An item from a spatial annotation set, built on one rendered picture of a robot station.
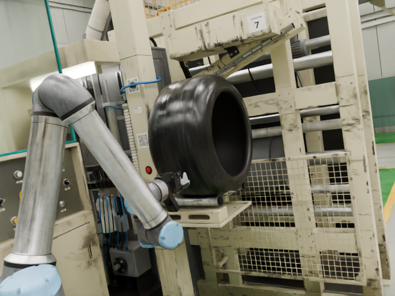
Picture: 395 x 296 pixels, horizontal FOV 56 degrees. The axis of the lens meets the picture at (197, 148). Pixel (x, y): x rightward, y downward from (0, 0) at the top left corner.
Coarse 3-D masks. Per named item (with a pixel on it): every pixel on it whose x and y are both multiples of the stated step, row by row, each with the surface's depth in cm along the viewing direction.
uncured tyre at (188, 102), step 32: (160, 96) 170; (192, 96) 159; (224, 96) 198; (160, 128) 162; (192, 128) 154; (224, 128) 210; (160, 160) 164; (192, 160) 156; (224, 160) 207; (192, 192) 171; (224, 192) 171
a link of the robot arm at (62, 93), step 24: (48, 96) 108; (72, 96) 106; (72, 120) 108; (96, 120) 111; (96, 144) 111; (120, 168) 114; (120, 192) 117; (144, 192) 117; (144, 216) 118; (168, 216) 122; (168, 240) 119
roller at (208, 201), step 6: (180, 198) 180; (186, 198) 178; (192, 198) 176; (198, 198) 174; (204, 198) 172; (210, 198) 171; (216, 198) 169; (222, 198) 171; (162, 204) 185; (180, 204) 179; (186, 204) 177; (192, 204) 176; (198, 204) 174; (204, 204) 172; (210, 204) 171; (216, 204) 169
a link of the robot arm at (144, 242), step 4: (136, 216) 132; (136, 220) 133; (136, 224) 133; (140, 224) 132; (136, 228) 134; (140, 228) 132; (144, 228) 129; (140, 232) 131; (144, 232) 129; (140, 236) 132; (144, 236) 129; (140, 240) 133; (144, 240) 132; (140, 244) 134; (144, 244) 132; (148, 244) 132; (152, 244) 132
